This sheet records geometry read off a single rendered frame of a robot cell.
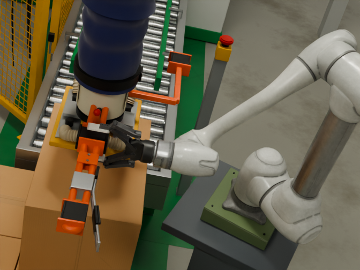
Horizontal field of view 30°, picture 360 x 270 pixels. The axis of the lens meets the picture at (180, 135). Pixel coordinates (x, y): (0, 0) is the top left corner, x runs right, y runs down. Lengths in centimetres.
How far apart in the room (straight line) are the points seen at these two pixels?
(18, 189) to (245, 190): 98
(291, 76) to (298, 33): 372
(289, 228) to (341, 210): 175
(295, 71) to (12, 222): 132
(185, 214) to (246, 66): 265
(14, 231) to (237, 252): 89
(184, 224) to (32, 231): 60
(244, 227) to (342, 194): 176
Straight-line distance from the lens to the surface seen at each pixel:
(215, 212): 263
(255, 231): 263
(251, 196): 256
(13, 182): 298
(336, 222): 409
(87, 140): 211
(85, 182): 198
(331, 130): 221
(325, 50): 217
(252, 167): 252
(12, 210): 286
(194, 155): 212
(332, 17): 582
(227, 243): 262
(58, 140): 231
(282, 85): 216
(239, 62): 520
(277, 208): 246
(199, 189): 280
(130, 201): 239
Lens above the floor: 260
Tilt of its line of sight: 37 degrees down
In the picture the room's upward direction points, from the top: 15 degrees clockwise
